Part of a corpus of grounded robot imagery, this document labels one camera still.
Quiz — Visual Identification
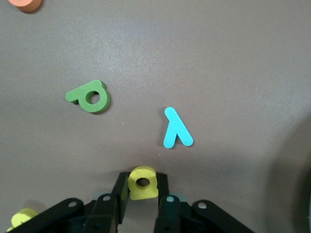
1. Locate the brown table cover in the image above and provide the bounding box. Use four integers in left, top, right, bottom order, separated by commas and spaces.
0, 0, 311, 233

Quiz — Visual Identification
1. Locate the yellow letter s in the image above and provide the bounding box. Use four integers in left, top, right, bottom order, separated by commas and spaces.
6, 208, 39, 233

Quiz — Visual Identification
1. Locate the green letter a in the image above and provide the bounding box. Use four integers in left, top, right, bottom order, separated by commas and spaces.
65, 79, 111, 115

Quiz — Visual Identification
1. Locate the yellow letter d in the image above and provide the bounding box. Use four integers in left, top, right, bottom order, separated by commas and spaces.
127, 166, 159, 201

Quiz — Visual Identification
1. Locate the orange letter e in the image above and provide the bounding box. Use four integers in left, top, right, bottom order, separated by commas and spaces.
8, 0, 42, 13

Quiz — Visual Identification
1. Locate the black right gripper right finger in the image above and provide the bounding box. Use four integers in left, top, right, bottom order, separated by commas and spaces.
153, 172, 182, 233

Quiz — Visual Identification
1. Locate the teal letter y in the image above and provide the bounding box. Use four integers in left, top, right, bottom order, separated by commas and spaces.
162, 107, 194, 149

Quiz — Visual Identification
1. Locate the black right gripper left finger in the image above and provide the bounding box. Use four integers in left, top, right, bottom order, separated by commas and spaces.
82, 172, 129, 233

